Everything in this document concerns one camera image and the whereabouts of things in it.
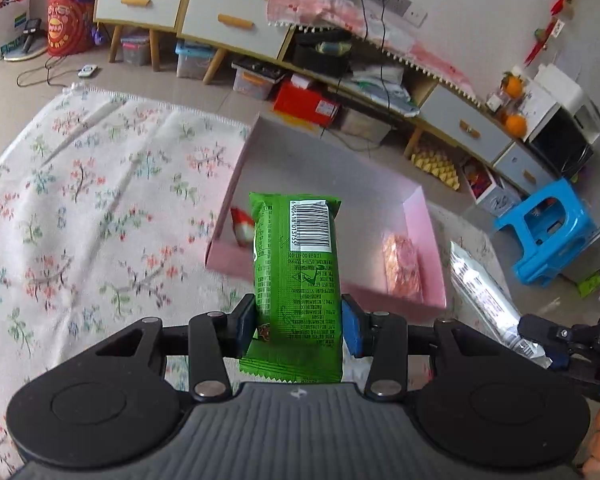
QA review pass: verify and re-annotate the silver white snack packet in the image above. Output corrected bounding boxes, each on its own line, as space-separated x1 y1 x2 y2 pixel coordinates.
450 242 552 368

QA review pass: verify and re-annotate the lower orange fruit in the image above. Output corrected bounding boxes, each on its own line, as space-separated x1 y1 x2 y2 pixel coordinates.
504 114 528 139

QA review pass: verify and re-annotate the red gift bag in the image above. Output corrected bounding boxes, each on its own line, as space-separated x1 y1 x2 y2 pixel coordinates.
47 0 94 58

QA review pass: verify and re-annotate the blue plastic stool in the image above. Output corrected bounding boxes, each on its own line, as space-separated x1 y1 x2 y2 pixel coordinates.
494 179 596 286

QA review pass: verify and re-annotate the wooden tv cabinet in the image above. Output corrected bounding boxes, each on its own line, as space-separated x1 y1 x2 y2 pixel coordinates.
94 0 556 194

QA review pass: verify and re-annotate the upper orange fruit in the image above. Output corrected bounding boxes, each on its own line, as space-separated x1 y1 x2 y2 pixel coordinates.
501 72 524 100

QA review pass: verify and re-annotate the pink wrapped snack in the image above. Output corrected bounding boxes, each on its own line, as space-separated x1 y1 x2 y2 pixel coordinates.
382 233 424 304

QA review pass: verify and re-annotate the red white snack packet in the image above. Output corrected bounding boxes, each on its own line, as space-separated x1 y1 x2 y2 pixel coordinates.
230 207 254 248

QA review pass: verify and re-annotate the red cardboard box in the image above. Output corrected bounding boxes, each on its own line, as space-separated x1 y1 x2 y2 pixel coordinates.
273 80 338 127

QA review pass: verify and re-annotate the orange fruit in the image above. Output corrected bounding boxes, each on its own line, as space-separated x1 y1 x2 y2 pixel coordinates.
501 72 524 100
504 114 528 139

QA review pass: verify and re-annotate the pink cardboard box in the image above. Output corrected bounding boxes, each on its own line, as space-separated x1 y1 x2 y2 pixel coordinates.
203 112 449 311

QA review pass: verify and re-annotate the green snack packet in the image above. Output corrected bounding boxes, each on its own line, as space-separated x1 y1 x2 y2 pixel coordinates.
239 192 342 384

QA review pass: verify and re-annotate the yellow egg tray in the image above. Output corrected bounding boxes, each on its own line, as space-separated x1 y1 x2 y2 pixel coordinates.
410 140 460 191

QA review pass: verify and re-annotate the pink floral cabinet cloth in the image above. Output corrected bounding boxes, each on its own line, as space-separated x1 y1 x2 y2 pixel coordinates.
266 0 480 104

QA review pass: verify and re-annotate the floral white tablecloth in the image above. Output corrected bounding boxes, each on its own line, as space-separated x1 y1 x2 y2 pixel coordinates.
0 88 504 479

